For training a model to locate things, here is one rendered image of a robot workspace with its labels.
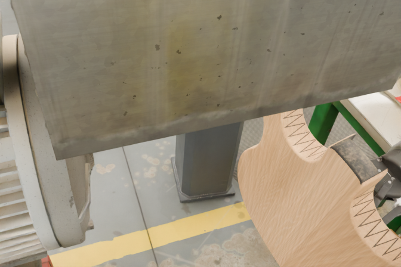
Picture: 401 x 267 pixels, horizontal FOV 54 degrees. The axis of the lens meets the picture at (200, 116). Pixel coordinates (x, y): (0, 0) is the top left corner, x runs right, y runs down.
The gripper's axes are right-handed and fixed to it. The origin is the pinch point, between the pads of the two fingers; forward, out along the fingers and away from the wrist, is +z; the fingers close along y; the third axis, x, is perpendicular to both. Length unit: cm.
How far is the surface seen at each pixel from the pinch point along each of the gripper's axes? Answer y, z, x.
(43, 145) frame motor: 12.0, 35.8, 31.9
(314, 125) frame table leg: 30, -39, -38
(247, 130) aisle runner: 80, -62, -123
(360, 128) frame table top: 17.6, -37.8, -22.1
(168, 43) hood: 6, 26, 46
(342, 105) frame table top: 26, -39, -23
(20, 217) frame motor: 9.4, 40.2, 25.9
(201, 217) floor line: 44, -11, -113
